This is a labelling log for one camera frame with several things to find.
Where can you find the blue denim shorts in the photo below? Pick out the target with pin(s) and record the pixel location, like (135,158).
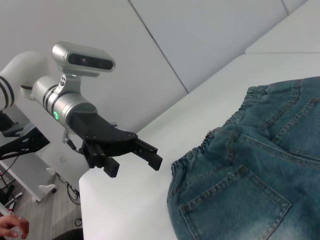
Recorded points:
(240,180)

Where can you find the black metal stand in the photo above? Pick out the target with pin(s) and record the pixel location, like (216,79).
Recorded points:
(22,142)

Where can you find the bare person hand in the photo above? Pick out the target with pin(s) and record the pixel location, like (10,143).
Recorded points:
(12,225)

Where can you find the black chair seat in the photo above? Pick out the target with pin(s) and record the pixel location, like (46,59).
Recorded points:
(70,235)

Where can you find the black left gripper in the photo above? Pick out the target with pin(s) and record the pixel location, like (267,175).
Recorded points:
(102,137)

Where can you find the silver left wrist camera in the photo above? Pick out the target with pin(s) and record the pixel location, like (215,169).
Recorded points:
(82,58)

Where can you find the white wall socket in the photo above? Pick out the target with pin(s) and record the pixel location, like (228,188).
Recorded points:
(62,159)

